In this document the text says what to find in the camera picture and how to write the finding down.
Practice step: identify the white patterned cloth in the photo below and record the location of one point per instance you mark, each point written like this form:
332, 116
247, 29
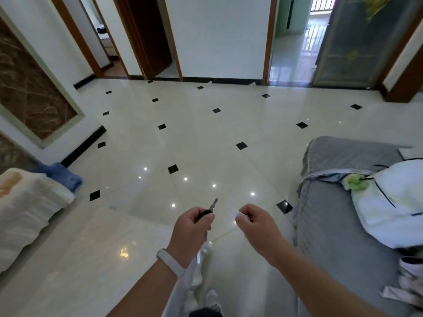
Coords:
408, 280

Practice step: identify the person's left forearm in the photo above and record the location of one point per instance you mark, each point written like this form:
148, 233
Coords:
145, 290

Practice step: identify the person's left hand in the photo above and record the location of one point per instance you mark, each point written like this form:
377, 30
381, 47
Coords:
186, 236

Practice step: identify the blue cloth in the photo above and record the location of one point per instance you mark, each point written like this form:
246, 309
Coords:
64, 176

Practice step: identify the framed brown marble wall panel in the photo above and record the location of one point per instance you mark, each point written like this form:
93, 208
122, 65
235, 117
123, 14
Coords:
29, 85

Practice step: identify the key with black head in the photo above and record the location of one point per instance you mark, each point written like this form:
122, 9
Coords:
205, 213

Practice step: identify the painted glass sliding door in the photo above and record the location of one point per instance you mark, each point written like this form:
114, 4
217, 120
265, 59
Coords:
360, 42

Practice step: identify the small white paper piece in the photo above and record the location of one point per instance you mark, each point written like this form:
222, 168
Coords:
236, 213

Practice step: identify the balcony railing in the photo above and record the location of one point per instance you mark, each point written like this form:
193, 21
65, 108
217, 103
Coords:
322, 3

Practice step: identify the person's right hand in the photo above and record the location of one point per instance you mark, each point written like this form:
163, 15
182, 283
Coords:
262, 232

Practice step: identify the white garment with black trim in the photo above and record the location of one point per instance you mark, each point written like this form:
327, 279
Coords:
396, 207

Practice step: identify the bed with white bedding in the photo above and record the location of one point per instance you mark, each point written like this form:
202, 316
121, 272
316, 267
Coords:
106, 41

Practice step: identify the white wristband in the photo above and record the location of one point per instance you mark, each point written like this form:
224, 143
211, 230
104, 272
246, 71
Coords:
170, 262

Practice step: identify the person's left thumb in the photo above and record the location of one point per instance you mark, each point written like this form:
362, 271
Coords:
206, 219

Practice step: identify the dark brown wooden door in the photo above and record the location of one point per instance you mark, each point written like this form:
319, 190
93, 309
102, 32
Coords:
148, 32

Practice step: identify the person's right forearm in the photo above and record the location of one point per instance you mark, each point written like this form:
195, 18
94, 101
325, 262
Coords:
314, 287

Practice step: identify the white blanket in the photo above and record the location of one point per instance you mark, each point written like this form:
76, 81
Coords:
26, 214

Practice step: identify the white shoe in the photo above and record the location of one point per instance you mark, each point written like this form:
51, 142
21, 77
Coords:
212, 298

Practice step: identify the gray sofa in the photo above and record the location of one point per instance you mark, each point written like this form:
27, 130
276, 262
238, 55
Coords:
330, 221

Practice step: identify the green fuzzy trim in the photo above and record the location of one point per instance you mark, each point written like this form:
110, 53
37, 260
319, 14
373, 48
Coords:
357, 182

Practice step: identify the person's right thumb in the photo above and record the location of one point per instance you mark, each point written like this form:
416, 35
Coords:
242, 223

